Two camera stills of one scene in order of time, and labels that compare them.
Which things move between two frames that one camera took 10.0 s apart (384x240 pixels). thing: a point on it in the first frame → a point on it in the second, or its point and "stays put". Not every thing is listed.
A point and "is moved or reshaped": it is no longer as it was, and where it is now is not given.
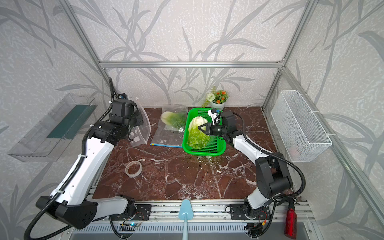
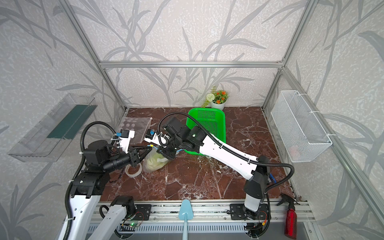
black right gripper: (209, 127) → (159, 150)
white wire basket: (301, 132) stays put
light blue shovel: (185, 213) stays put
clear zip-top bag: (140, 135) is moved or reshaped
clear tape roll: (133, 175) stays put
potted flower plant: (216, 99) stays put
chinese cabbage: (177, 120) → (156, 160)
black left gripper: (140, 120) → (134, 156)
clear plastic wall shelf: (46, 142) stays put
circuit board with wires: (135, 221) stays put
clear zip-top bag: (170, 129) → (154, 160)
